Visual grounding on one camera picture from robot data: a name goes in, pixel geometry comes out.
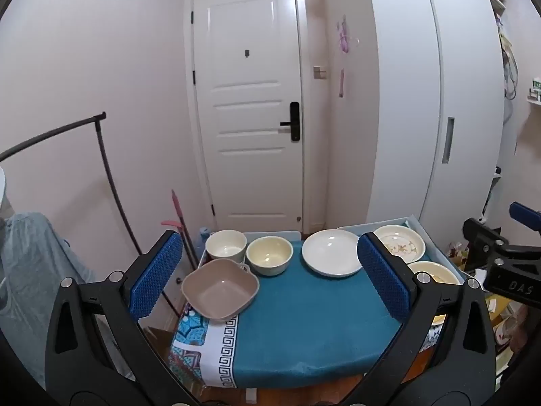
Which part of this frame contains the pink mop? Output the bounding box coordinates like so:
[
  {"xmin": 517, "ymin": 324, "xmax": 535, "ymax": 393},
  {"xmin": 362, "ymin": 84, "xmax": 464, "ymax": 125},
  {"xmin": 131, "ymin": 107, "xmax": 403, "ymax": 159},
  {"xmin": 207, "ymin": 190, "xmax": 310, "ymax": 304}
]
[{"xmin": 161, "ymin": 189, "xmax": 199, "ymax": 272}]

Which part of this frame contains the teal patterned tablecloth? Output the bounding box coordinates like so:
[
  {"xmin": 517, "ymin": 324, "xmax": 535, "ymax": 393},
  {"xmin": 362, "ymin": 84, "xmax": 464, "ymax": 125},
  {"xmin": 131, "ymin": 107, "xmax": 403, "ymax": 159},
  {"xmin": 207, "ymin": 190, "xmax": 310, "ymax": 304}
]
[{"xmin": 169, "ymin": 239, "xmax": 444, "ymax": 390}]

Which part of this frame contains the purple wall sticker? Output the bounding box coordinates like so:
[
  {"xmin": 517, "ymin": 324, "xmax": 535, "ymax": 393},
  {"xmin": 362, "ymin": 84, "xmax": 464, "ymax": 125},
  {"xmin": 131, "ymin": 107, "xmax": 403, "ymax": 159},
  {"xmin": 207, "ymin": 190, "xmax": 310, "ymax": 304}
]
[{"xmin": 336, "ymin": 14, "xmax": 352, "ymax": 53}]

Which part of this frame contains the white tall bowl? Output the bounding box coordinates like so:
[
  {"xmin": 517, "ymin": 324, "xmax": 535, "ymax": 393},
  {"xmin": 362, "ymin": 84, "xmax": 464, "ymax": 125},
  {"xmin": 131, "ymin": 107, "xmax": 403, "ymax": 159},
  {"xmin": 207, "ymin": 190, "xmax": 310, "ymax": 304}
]
[{"xmin": 205, "ymin": 229, "xmax": 248, "ymax": 264}]

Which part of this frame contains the white wardrobe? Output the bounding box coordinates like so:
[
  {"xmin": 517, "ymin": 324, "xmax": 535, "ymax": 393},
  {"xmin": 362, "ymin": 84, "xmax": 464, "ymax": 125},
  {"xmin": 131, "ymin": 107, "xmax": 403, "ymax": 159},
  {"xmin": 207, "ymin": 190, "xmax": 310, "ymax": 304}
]
[{"xmin": 363, "ymin": 0, "xmax": 505, "ymax": 263}]

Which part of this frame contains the grey cloth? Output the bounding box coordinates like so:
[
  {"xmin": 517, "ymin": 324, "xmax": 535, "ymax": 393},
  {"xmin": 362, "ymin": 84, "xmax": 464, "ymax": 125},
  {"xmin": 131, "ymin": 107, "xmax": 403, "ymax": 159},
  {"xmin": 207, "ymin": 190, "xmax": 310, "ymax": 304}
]
[{"xmin": 0, "ymin": 212, "xmax": 127, "ymax": 385}]

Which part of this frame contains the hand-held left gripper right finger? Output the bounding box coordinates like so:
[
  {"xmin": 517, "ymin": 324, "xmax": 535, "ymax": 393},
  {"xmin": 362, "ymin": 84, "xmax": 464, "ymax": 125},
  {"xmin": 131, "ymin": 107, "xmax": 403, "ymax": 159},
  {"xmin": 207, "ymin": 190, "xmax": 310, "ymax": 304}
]
[{"xmin": 357, "ymin": 232, "xmax": 496, "ymax": 406}]

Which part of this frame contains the black door lock handle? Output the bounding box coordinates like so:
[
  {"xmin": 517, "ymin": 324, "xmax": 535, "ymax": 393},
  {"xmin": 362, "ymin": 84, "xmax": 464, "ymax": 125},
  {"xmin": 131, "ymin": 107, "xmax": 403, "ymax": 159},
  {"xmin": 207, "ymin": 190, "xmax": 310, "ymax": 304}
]
[{"xmin": 280, "ymin": 101, "xmax": 302, "ymax": 141}]

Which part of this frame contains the white panel door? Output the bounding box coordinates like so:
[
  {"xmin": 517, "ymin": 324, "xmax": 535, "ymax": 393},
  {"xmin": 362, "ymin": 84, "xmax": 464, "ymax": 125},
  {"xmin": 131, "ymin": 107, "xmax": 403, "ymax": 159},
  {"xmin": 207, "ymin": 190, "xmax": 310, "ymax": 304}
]
[{"xmin": 191, "ymin": 0, "xmax": 306, "ymax": 234}]

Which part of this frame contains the grey wardrobe handle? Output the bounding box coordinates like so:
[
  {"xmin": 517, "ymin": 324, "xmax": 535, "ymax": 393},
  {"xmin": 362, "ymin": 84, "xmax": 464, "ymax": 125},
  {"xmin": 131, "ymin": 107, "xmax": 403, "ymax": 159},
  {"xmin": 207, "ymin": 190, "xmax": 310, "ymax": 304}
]
[{"xmin": 442, "ymin": 117, "xmax": 455, "ymax": 164}]

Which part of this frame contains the plain white plate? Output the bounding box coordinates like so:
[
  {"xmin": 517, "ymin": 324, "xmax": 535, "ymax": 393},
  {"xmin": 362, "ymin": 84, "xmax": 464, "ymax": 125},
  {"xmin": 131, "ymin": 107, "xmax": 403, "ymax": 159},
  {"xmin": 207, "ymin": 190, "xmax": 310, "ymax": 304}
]
[{"xmin": 301, "ymin": 229, "xmax": 365, "ymax": 278}]

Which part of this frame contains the cream round bowl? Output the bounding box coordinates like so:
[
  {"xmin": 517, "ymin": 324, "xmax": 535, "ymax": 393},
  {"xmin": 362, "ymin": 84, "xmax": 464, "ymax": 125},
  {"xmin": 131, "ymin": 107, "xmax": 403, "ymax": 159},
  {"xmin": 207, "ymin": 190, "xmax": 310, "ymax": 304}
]
[{"xmin": 246, "ymin": 236, "xmax": 294, "ymax": 277}]

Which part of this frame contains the pink square bowl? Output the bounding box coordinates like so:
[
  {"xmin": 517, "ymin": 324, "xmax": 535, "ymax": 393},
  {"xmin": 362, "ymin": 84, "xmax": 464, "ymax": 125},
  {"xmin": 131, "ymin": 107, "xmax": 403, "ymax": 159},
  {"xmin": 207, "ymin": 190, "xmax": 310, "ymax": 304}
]
[{"xmin": 181, "ymin": 259, "xmax": 259, "ymax": 321}]

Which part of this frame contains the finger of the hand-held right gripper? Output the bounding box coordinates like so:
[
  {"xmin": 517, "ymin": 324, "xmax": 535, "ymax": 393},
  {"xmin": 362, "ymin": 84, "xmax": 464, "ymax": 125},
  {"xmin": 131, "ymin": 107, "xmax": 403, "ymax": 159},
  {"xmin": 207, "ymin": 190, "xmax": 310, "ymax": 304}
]
[
  {"xmin": 462, "ymin": 218, "xmax": 514, "ymax": 269},
  {"xmin": 509, "ymin": 202, "xmax": 541, "ymax": 232}
]

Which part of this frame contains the black clothes rack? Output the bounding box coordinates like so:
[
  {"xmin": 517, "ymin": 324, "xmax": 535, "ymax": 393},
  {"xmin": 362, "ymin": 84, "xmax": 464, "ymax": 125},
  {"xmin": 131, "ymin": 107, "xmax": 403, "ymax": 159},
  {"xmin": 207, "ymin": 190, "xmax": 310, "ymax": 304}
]
[{"xmin": 0, "ymin": 112, "xmax": 187, "ymax": 318}]

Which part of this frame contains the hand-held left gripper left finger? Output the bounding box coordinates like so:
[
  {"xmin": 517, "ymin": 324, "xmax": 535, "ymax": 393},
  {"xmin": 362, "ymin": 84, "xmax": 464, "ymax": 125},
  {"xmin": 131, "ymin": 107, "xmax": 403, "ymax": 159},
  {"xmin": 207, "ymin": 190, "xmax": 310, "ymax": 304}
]
[{"xmin": 44, "ymin": 229, "xmax": 199, "ymax": 406}]

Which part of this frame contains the cream plate with orange pattern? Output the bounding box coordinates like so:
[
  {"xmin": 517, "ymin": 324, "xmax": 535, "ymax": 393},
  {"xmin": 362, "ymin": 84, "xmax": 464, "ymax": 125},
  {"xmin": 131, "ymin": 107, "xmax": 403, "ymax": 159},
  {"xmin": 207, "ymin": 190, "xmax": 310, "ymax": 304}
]
[{"xmin": 373, "ymin": 224, "xmax": 426, "ymax": 264}]

